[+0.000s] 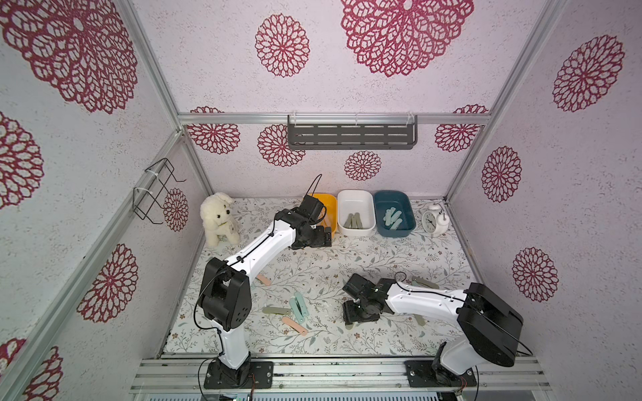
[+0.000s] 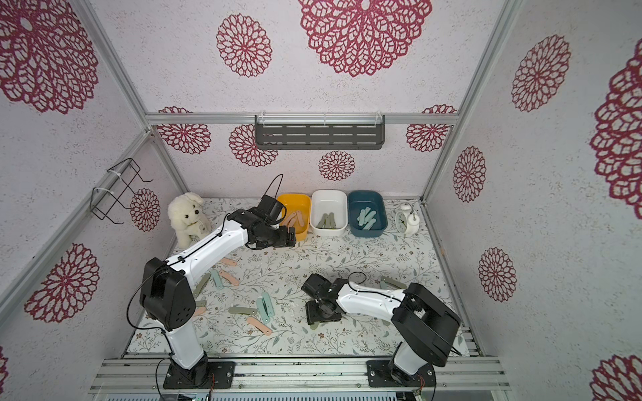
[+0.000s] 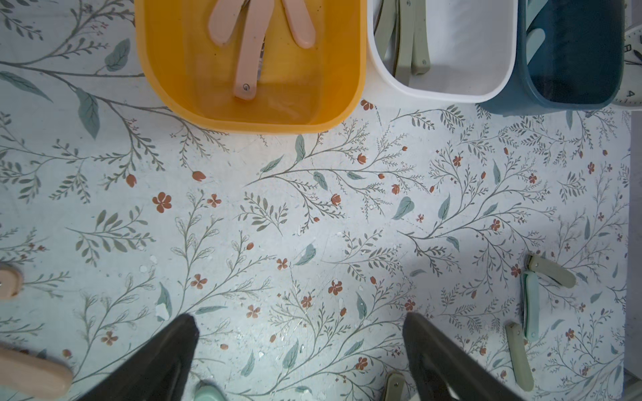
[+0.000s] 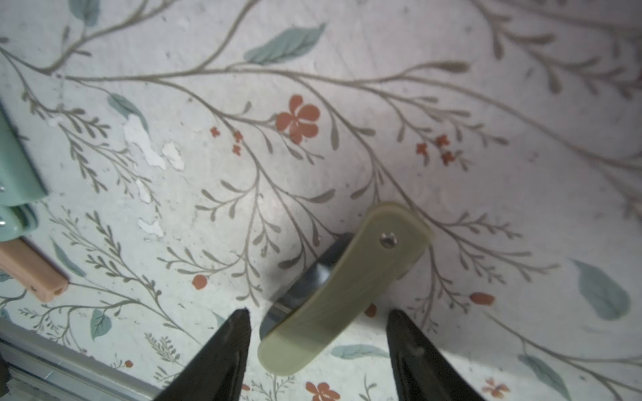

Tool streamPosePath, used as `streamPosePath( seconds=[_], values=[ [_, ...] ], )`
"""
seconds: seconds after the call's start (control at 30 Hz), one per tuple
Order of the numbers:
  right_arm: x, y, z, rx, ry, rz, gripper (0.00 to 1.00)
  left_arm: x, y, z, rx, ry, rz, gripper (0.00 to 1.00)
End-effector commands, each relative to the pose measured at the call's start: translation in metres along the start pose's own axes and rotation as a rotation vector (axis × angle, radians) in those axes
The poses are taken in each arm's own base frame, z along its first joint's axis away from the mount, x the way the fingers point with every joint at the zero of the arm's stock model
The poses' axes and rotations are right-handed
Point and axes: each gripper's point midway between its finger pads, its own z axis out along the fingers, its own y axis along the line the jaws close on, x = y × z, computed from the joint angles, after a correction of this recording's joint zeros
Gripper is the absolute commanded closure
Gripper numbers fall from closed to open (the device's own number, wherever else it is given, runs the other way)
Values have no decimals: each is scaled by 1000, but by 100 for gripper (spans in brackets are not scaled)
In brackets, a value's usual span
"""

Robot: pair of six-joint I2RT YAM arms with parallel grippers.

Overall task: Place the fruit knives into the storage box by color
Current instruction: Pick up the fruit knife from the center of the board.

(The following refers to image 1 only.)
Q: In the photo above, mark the white storage box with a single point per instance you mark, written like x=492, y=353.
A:
x=353, y=201

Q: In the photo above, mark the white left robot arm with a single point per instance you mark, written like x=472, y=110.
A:
x=225, y=295

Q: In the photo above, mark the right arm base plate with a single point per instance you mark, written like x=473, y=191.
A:
x=424, y=373

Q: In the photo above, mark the black wire wall rack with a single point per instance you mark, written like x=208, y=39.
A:
x=146, y=197

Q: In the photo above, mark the grey wall shelf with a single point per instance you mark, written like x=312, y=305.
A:
x=307, y=136

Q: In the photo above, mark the white alarm clock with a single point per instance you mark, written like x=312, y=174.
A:
x=434, y=220

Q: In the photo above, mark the dark teal storage box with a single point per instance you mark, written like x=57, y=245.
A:
x=385, y=199

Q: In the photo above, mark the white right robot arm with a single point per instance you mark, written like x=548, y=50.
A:
x=491, y=329

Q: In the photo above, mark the white plush dog toy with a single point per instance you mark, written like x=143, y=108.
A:
x=218, y=221

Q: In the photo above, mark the yellow storage box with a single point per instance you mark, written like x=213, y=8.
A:
x=330, y=218

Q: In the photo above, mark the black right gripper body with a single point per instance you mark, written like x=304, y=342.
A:
x=352, y=311

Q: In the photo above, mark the mint green fruit knife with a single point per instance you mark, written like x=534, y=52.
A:
x=396, y=224
x=294, y=309
x=300, y=306
x=388, y=214
x=396, y=215
x=389, y=221

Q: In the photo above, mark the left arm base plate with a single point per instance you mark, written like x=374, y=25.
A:
x=252, y=374

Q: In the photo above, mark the pink fruit knife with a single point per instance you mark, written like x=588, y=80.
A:
x=264, y=280
x=295, y=326

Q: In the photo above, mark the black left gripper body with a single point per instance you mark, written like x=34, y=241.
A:
x=315, y=238

